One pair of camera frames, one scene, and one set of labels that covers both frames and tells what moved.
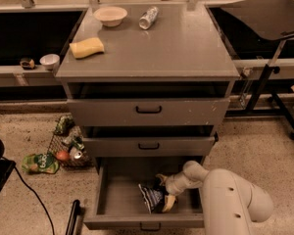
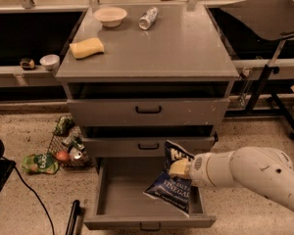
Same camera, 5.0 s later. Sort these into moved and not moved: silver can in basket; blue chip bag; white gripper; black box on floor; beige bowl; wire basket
Moved: white gripper; blue chip bag
Not moved: wire basket; black box on floor; beige bowl; silver can in basket
